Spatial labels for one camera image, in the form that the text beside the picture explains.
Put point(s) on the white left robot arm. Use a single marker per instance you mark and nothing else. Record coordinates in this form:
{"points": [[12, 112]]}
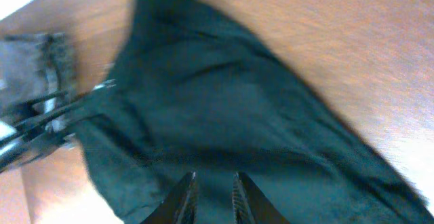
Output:
{"points": [[36, 136]]}

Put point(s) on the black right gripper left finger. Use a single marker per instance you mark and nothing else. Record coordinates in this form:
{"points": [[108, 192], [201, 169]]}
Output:
{"points": [[180, 205]]}

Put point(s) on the folded grey shorts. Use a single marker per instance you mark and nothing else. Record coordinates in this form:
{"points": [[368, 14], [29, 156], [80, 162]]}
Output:
{"points": [[37, 75]]}

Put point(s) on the black shorts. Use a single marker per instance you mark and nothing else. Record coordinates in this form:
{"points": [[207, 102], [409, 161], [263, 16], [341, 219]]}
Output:
{"points": [[194, 91]]}

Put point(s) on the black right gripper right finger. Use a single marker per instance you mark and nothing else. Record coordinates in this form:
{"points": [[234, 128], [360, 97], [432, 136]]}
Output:
{"points": [[250, 205]]}

